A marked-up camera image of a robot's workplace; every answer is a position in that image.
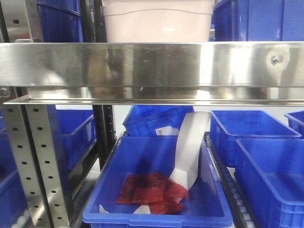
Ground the right front blue bin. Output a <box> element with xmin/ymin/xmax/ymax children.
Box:
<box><xmin>235</xmin><ymin>139</ymin><xmax>304</xmax><ymax>228</ymax></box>

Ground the tilted rear blue bin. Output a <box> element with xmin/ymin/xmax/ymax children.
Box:
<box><xmin>123</xmin><ymin>105</ymin><xmax>194</xmax><ymax>136</ymax></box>

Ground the upper right blue bin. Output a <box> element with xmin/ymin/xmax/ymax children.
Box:
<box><xmin>213</xmin><ymin>0</ymin><xmax>304</xmax><ymax>41</ymax></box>

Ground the far right blue bin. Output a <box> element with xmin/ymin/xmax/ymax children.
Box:
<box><xmin>284</xmin><ymin>110</ymin><xmax>304</xmax><ymax>139</ymax></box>

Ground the stainless steel shelf beam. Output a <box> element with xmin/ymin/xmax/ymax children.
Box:
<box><xmin>0</xmin><ymin>42</ymin><xmax>304</xmax><ymax>106</ymax></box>

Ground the black shelf post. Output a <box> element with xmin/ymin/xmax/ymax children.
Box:
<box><xmin>79</xmin><ymin>0</ymin><xmax>115</xmax><ymax>168</ymax></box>

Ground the red mesh bag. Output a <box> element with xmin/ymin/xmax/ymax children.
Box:
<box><xmin>116</xmin><ymin>171</ymin><xmax>189</xmax><ymax>215</ymax></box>

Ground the right rear blue bin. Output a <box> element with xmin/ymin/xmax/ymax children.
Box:
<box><xmin>209</xmin><ymin>110</ymin><xmax>302</xmax><ymax>167</ymax></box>

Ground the front blue plastic bin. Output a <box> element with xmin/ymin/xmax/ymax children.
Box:
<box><xmin>83</xmin><ymin>136</ymin><xmax>233</xmax><ymax>228</ymax></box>

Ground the white lidded storage bin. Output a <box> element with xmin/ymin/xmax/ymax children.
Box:
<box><xmin>102</xmin><ymin>0</ymin><xmax>215</xmax><ymax>43</ymax></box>

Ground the upper left blue bin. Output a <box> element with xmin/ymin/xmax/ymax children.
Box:
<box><xmin>37</xmin><ymin>0</ymin><xmax>84</xmax><ymax>42</ymax></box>

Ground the perforated steel shelf upright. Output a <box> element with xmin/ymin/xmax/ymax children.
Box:
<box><xmin>0</xmin><ymin>0</ymin><xmax>75</xmax><ymax>228</ymax></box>

